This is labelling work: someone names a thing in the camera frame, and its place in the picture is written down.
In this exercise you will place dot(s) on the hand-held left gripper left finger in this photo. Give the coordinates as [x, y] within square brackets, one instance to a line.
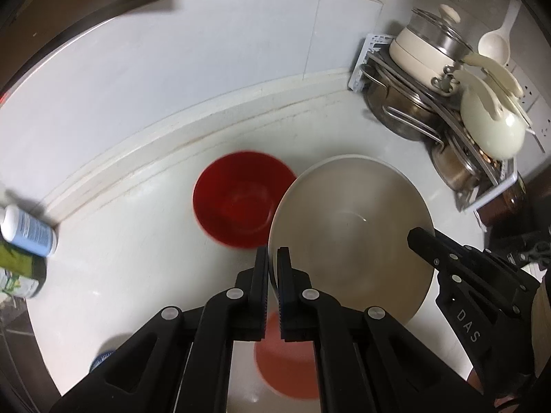
[258, 301]

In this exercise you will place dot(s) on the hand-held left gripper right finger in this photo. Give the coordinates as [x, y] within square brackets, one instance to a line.
[286, 301]

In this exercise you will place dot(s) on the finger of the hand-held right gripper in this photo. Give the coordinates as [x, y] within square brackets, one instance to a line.
[430, 245]

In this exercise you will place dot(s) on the beige bowl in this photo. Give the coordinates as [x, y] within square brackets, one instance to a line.
[344, 223]

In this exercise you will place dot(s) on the red and black bowl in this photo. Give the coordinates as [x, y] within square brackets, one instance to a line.
[232, 206]

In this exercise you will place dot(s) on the blue floral white plate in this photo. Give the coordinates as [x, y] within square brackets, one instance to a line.
[100, 359]

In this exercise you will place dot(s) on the person's right hand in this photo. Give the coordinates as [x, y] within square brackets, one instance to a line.
[474, 379]

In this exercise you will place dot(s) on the small steel pot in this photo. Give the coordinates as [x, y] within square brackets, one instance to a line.
[456, 167]

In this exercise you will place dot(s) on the dark glass jar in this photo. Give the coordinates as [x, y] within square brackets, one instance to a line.
[508, 202]

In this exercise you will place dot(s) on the wooden bead trivet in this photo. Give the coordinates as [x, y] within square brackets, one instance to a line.
[488, 157]

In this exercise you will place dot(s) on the large steel pot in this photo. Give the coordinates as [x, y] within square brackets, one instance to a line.
[396, 107]

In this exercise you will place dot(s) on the small cream pot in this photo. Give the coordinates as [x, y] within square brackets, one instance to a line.
[417, 62]

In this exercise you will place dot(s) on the white pot rack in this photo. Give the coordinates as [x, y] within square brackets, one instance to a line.
[366, 56]

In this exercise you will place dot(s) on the cream rice ladle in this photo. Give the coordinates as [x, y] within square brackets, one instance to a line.
[495, 45]

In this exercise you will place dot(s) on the glass pot lid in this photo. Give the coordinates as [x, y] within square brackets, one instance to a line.
[439, 30]

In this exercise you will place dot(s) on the green can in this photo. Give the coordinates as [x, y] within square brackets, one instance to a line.
[21, 266]

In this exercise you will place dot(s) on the white bottle blue label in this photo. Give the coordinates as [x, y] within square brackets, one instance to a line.
[26, 230]

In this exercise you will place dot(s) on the white wall outlet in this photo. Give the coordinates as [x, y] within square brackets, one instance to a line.
[546, 127]
[528, 90]

